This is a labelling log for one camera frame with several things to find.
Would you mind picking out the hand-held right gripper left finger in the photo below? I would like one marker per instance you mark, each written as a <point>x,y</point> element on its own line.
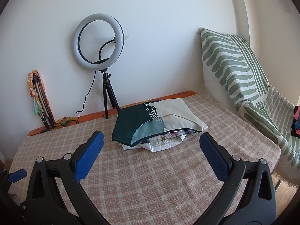
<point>90,154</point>

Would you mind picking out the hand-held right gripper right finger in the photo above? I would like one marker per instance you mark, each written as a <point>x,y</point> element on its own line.
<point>214,157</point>

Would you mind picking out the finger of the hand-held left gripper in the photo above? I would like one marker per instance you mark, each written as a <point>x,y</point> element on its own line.
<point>17,175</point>

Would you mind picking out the white garment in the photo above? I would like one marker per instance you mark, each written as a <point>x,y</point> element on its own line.
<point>161,145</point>

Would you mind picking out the white tree print shirt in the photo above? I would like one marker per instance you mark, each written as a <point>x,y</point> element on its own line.
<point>150,121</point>

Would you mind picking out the folded metal tripod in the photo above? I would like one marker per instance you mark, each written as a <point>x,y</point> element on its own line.
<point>44,112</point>

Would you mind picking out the folded tripod with colourful cloth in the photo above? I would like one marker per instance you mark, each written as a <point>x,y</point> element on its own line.
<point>37,98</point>

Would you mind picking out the green striped white cloth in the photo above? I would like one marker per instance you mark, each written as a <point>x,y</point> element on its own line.
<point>234,70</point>

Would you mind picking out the colourful cloth pile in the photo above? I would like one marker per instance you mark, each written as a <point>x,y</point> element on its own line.
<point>296,121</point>

